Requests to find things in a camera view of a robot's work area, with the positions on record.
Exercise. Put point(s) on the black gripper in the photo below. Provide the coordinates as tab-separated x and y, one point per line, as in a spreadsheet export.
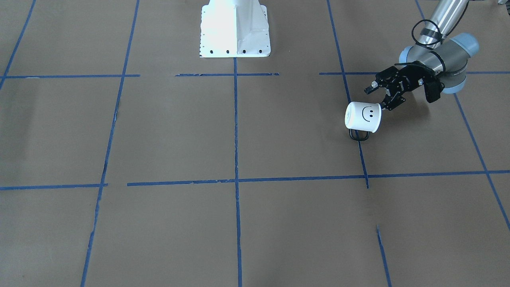
409	79

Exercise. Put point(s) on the white smiley mug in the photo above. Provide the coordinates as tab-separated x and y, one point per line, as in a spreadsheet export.
362	119

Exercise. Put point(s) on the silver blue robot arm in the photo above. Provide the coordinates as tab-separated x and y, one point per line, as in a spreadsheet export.
436	61

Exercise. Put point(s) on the white central pedestal column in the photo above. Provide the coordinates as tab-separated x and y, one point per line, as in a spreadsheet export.
234	28

